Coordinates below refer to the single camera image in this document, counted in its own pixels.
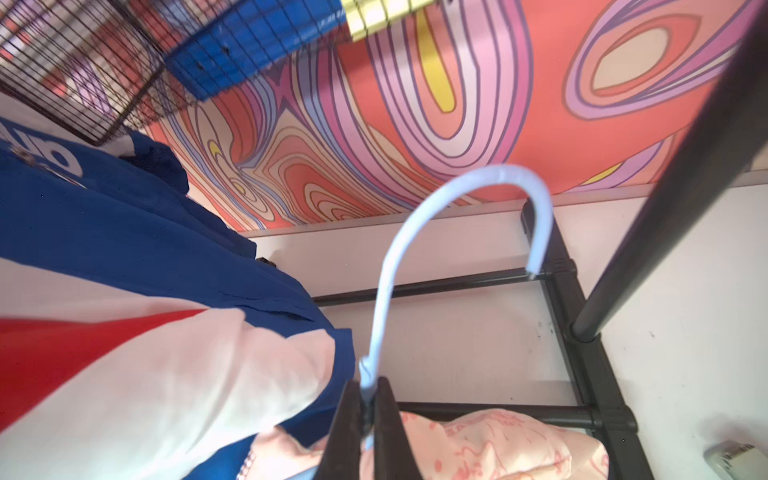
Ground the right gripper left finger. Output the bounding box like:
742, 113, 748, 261
313, 380, 363, 480

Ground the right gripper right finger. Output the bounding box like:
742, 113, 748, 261
372, 377, 423, 480

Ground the pink printed jacket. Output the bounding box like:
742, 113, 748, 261
237, 409, 609, 479

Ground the light blue hanger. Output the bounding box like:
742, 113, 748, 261
359, 165, 554, 401

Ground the blue red white jacket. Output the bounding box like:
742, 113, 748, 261
1, 120, 354, 479

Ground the blue brush in basket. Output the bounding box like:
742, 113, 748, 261
164, 0, 445, 102

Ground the black clothes rack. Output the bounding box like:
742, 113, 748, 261
316, 10, 767, 479

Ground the black wire basket back wall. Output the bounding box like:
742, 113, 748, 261
0, 0, 349, 147

